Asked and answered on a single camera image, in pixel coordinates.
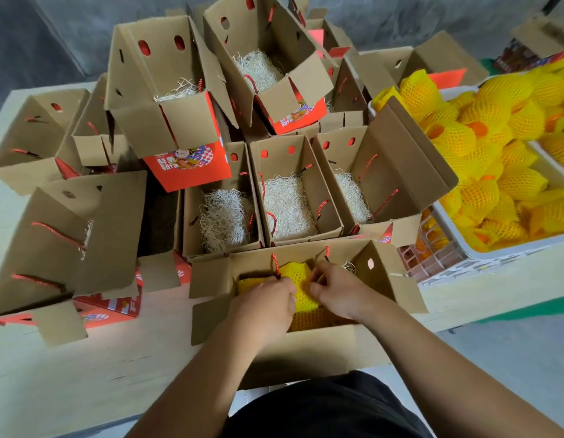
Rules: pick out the shredded paper filling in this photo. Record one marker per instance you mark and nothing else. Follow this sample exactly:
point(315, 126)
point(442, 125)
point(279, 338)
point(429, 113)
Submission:
point(349, 267)
point(177, 92)
point(286, 207)
point(353, 196)
point(225, 218)
point(259, 68)

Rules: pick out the person's right fingers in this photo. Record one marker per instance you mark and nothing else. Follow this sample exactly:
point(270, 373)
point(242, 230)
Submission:
point(323, 280)

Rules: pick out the person's black shorts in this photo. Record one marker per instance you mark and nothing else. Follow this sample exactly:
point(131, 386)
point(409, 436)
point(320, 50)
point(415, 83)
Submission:
point(327, 410)

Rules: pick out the dark yellow foam-netted fruit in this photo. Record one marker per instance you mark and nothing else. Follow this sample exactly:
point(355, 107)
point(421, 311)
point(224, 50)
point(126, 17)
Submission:
point(318, 320)
point(252, 286)

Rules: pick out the cardboard box with dark print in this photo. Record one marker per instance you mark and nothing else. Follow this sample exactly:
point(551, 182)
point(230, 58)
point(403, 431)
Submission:
point(537, 36)

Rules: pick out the pile of yellow netted fruits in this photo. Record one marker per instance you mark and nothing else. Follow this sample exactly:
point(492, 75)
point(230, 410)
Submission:
point(496, 145)

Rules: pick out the group of open cardboard gift boxes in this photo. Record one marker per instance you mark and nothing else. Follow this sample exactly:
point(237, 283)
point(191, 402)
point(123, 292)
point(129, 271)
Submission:
point(140, 118)

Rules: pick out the open cardboard packing box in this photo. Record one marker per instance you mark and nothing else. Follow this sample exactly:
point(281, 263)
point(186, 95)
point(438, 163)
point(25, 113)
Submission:
point(309, 355)

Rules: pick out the bright yellow foam-netted fruit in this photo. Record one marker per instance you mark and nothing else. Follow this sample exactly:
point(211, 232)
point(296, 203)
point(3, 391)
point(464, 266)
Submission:
point(300, 280)

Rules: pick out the person's right hand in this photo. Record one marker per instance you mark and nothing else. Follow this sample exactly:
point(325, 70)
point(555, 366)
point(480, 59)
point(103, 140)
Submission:
point(345, 294)

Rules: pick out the person's right forearm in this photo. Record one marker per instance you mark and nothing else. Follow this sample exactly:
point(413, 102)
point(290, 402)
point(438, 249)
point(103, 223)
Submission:
point(446, 378)

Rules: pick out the person's left fingers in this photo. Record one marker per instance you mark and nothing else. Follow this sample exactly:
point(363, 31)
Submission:
point(277, 287)

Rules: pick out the person's left hand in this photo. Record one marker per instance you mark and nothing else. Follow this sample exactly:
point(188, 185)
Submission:
point(261, 312)

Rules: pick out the person's left forearm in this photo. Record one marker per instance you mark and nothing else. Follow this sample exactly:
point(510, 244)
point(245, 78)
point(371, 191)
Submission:
point(204, 383)

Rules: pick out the white lattice plastic crate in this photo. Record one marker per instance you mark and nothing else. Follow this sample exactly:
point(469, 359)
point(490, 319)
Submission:
point(446, 269)

